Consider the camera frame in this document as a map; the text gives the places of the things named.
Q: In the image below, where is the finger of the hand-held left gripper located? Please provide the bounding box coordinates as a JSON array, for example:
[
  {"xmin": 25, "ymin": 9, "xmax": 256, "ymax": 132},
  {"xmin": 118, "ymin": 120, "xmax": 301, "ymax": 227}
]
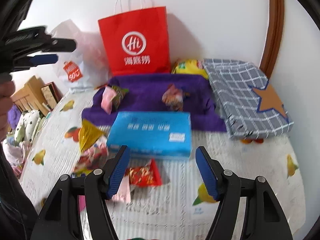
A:
[
  {"xmin": 45, "ymin": 38, "xmax": 77, "ymax": 53},
  {"xmin": 12, "ymin": 54, "xmax": 58, "ymax": 72}
]

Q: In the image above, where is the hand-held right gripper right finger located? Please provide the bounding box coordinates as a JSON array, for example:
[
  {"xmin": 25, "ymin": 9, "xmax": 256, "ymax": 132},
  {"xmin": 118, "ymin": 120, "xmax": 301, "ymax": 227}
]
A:
[{"xmin": 195, "ymin": 146, "xmax": 294, "ymax": 240}]

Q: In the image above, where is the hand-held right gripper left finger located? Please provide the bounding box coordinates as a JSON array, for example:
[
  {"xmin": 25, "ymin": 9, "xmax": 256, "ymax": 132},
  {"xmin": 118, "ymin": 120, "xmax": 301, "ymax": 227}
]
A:
[{"xmin": 34, "ymin": 145, "xmax": 131, "ymax": 240}]

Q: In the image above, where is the small pink white snack packet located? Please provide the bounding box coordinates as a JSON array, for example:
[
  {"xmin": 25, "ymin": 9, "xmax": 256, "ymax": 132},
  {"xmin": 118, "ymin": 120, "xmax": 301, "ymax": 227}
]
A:
[{"xmin": 112, "ymin": 176, "xmax": 132, "ymax": 203}]

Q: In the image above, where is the white red lychee snack packet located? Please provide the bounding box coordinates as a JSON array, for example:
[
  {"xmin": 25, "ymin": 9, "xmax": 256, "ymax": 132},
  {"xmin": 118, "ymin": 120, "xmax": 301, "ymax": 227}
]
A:
[{"xmin": 72, "ymin": 140, "xmax": 109, "ymax": 175}]

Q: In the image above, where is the yellow fries snack packet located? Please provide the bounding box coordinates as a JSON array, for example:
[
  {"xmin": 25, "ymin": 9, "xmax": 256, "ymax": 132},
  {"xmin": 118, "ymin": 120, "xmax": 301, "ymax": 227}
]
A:
[{"xmin": 79, "ymin": 119, "xmax": 107, "ymax": 153}]

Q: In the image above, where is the light pink snack packet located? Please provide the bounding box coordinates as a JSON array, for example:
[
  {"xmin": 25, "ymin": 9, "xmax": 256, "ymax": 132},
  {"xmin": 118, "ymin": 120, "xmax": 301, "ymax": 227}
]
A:
[{"xmin": 101, "ymin": 86, "xmax": 118, "ymax": 114}]

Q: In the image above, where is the green snack packet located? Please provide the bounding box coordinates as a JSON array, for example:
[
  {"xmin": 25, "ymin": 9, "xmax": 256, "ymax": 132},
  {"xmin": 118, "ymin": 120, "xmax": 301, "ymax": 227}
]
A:
[{"xmin": 111, "ymin": 85, "xmax": 129, "ymax": 112}]

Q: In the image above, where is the red striped snack packet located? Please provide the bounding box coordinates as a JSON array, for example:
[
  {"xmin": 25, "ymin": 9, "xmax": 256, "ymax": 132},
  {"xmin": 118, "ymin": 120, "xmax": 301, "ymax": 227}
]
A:
[{"xmin": 162, "ymin": 84, "xmax": 190, "ymax": 112}]

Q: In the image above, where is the person's left hand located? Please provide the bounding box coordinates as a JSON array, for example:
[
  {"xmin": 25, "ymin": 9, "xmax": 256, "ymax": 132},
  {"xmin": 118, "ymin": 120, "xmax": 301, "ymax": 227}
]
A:
[{"xmin": 0, "ymin": 81, "xmax": 14, "ymax": 140}]

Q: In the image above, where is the white plastic bag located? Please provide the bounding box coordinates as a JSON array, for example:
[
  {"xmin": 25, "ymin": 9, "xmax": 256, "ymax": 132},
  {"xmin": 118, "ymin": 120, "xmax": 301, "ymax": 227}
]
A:
[{"xmin": 49, "ymin": 19, "xmax": 112, "ymax": 93}]

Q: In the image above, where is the patterned cardboard box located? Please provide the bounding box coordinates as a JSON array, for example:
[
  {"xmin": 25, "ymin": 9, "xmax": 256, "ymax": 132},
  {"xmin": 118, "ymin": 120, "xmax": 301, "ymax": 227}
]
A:
[{"xmin": 41, "ymin": 81, "xmax": 63, "ymax": 110}]

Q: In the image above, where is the blue tissue box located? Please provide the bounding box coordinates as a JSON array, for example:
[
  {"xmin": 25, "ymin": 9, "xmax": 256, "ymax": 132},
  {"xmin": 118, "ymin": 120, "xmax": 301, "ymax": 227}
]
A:
[{"xmin": 106, "ymin": 111, "xmax": 192, "ymax": 159}]

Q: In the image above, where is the purple cloth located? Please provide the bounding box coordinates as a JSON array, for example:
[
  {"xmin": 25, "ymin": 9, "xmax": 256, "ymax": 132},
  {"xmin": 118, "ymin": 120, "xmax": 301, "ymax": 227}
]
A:
[{"xmin": 7, "ymin": 105, "xmax": 22, "ymax": 130}]

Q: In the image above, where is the white dotted cloth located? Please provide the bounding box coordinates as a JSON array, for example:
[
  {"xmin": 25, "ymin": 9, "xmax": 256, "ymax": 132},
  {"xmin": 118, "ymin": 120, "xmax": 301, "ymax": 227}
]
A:
[{"xmin": 14, "ymin": 110, "xmax": 47, "ymax": 143}]

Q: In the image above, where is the red paper bag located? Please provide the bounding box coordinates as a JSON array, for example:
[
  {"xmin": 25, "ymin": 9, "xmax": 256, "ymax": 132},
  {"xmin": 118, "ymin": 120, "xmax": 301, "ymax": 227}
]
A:
[{"xmin": 97, "ymin": 0, "xmax": 172, "ymax": 77}]

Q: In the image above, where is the purple towel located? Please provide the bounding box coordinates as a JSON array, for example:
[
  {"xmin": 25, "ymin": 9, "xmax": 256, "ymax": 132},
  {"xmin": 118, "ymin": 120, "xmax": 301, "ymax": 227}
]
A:
[{"xmin": 81, "ymin": 73, "xmax": 227, "ymax": 133}]

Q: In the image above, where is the grey checked cloth with star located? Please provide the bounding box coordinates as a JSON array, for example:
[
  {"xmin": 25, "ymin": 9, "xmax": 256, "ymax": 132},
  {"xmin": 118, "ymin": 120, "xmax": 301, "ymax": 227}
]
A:
[{"xmin": 202, "ymin": 58, "xmax": 294, "ymax": 140}]

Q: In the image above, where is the pink cloth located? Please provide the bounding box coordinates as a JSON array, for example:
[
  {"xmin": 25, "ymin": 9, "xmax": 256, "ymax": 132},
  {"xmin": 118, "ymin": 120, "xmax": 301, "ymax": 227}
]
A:
[{"xmin": 2, "ymin": 137, "xmax": 30, "ymax": 175}]

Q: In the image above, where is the large yellow snack bag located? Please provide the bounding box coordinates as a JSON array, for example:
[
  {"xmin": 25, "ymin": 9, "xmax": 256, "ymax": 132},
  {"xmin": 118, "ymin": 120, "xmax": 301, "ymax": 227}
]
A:
[{"xmin": 171, "ymin": 58, "xmax": 209, "ymax": 79}]

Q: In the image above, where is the brown wooden door frame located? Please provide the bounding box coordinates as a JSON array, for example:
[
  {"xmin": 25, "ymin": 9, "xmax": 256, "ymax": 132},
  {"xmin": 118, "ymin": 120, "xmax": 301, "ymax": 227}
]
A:
[{"xmin": 259, "ymin": 0, "xmax": 285, "ymax": 78}]

